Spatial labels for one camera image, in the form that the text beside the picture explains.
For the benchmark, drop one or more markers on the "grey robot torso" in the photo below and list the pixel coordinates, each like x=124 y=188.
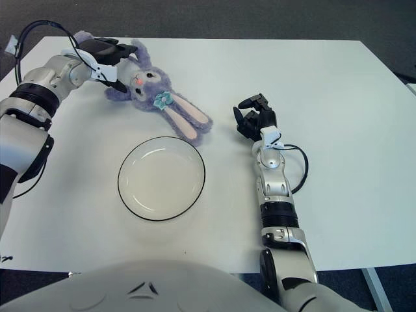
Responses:
x=146 y=292

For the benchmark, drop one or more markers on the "white metal table leg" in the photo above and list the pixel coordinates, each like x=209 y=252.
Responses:
x=378 y=289

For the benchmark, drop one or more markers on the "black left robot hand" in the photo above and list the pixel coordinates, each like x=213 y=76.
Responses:
x=104 y=52

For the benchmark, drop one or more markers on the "white side table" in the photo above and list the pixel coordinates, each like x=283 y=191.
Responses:
x=412 y=89

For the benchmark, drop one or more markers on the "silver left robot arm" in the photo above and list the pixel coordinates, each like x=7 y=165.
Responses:
x=48 y=74

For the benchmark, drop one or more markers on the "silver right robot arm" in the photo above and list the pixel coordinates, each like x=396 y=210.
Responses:
x=274 y=182

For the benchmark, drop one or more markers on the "white plate with black rim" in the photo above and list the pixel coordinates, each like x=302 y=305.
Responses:
x=161 y=182

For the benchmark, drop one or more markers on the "purple plush bunny doll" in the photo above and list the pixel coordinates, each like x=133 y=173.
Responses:
x=152 y=84

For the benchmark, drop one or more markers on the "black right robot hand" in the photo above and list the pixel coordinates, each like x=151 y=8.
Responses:
x=265 y=118

